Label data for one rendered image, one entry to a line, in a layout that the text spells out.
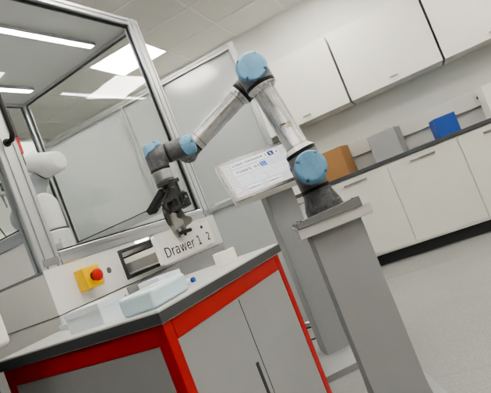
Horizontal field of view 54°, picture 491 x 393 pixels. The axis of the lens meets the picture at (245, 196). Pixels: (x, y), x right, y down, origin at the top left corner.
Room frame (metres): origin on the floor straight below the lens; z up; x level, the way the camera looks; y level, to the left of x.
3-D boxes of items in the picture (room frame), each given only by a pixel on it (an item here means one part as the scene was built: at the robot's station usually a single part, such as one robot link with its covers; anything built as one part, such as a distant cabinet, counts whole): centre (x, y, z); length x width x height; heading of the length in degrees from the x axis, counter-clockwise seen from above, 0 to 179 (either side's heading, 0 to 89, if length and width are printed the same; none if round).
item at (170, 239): (1.82, 0.29, 0.87); 0.29 x 0.02 x 0.11; 152
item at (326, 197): (1.90, -0.27, 0.83); 0.15 x 0.15 x 0.10
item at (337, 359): (2.62, -0.17, 0.51); 0.50 x 0.45 x 1.02; 12
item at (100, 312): (1.19, 0.44, 0.79); 0.13 x 0.09 x 0.05; 61
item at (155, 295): (1.11, 0.27, 0.78); 0.15 x 0.10 x 0.04; 158
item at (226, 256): (1.49, 0.13, 0.78); 0.07 x 0.07 x 0.04
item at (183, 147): (1.82, 0.16, 1.20); 0.11 x 0.11 x 0.08; 88
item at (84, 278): (1.60, 0.57, 0.88); 0.07 x 0.05 x 0.07; 152
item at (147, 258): (1.92, 0.47, 0.86); 0.40 x 0.26 x 0.06; 62
